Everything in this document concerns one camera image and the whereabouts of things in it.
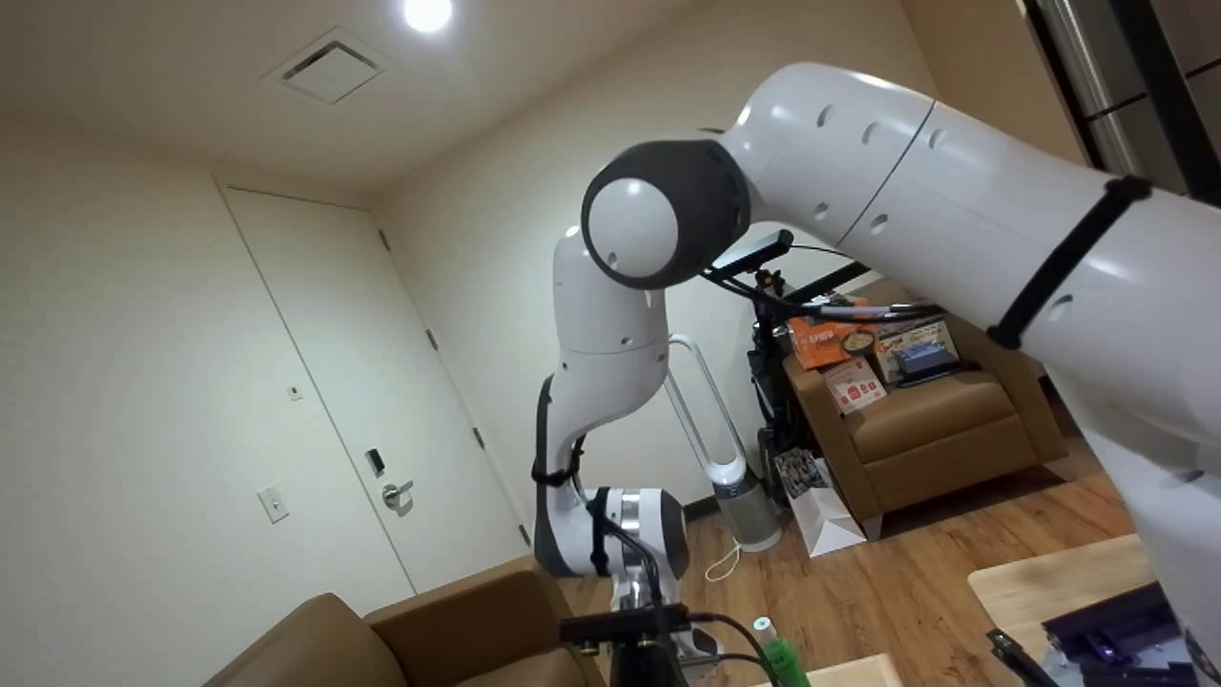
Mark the black stereo camera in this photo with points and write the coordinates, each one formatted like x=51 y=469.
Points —
x=753 y=252

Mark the white paper bag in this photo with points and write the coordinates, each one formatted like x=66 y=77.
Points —
x=827 y=515

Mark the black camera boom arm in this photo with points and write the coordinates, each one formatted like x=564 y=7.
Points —
x=827 y=285

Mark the black door lock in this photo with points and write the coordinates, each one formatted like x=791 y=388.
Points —
x=377 y=463

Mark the black equipment stand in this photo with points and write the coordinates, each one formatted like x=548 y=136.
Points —
x=768 y=383

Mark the light wooden side table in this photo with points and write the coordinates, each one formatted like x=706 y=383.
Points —
x=1044 y=576

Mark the round ceiling light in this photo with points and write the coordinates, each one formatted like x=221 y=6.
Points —
x=429 y=11

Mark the green plastic bottle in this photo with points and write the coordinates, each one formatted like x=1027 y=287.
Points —
x=779 y=660

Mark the white room door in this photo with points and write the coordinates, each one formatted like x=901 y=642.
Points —
x=345 y=383

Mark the brown leather sofa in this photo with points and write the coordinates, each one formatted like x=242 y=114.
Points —
x=940 y=444

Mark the blue grey box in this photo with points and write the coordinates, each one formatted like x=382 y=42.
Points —
x=916 y=347

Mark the orange box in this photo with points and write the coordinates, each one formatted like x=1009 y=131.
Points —
x=821 y=339

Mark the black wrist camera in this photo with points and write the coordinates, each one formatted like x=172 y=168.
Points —
x=623 y=624

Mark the white bladeless fan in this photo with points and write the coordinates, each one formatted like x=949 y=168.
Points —
x=747 y=501

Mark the white ceiling vent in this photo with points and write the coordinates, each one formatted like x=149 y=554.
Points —
x=331 y=70

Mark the red and white box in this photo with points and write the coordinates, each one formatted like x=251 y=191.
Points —
x=856 y=388

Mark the white light switch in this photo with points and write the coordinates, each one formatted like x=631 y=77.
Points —
x=274 y=504

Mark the dark window frame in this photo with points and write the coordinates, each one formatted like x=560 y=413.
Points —
x=1168 y=77

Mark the tan leather armchair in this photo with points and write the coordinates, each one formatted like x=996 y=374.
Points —
x=433 y=632

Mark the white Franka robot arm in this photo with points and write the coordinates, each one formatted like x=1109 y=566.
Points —
x=967 y=216

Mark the black clamp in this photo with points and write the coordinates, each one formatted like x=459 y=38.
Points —
x=1016 y=656

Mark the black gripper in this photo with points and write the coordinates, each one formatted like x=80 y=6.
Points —
x=650 y=665

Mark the dark blue box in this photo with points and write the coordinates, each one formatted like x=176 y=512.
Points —
x=1119 y=636

